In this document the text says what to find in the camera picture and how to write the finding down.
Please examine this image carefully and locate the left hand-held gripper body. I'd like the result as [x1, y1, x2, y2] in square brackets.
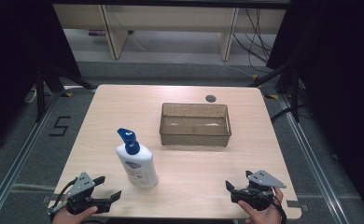
[65, 172, 113, 216]

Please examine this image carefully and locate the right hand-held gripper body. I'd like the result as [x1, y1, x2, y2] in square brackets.
[230, 169, 287, 212]

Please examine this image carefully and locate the white pump bottle blue cap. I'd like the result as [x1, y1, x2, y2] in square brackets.
[115, 127, 160, 189]

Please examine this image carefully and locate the brown translucent plastic basket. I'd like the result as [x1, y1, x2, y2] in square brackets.
[159, 102, 233, 147]

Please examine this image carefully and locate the person's left hand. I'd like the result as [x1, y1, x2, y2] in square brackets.
[51, 205, 99, 224]

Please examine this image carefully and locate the person's right hand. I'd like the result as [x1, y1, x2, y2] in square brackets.
[237, 186, 286, 224]

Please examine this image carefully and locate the black metal stand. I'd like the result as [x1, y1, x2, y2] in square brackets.
[247, 61, 303, 123]
[35, 61, 98, 123]

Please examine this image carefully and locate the dark curtain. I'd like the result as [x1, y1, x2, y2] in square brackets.
[0, 0, 82, 157]
[265, 0, 364, 216]

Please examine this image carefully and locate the beige wooden desk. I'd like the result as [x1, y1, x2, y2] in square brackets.
[52, 3, 287, 62]

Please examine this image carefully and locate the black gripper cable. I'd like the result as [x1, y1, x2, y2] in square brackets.
[272, 197, 287, 224]
[47, 177, 78, 224]

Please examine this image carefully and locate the metal floor rail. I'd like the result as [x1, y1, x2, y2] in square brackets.
[277, 94, 350, 224]
[0, 89, 63, 224]

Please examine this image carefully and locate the black floor cable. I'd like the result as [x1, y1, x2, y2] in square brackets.
[270, 105, 309, 124]

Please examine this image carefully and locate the bundle of black cables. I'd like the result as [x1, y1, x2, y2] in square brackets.
[231, 7, 274, 75]

